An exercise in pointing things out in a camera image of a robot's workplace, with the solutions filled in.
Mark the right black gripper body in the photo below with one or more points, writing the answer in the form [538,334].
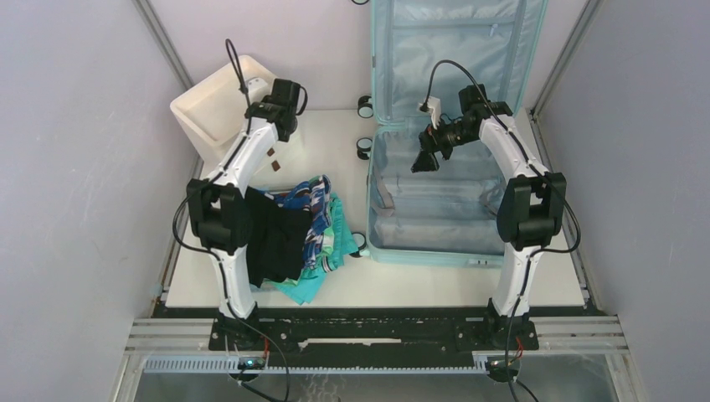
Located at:
[446,136]

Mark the light blue hard-shell suitcase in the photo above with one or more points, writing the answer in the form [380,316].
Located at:
[430,51]

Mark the dark blue patterned clothing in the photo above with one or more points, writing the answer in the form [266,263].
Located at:
[311,196]

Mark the green white patterned cloth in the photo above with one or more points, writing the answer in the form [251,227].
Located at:
[329,256]

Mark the black garment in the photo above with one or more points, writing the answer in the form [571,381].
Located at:
[275,249]

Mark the teal garment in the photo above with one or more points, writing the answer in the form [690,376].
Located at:
[309,283]

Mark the white three-drawer storage cabinet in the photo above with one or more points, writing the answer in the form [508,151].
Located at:
[212,113]

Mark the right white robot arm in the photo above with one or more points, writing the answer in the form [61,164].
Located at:
[533,203]

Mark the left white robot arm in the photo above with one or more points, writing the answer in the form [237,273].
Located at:
[217,205]

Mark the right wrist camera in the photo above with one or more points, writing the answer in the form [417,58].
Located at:
[431,106]

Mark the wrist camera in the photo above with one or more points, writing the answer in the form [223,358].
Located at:
[257,88]
[431,106]

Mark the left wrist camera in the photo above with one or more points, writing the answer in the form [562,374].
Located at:
[257,88]

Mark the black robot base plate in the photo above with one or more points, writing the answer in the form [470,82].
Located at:
[400,337]

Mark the aluminium frame rails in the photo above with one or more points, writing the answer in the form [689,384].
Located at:
[180,346]

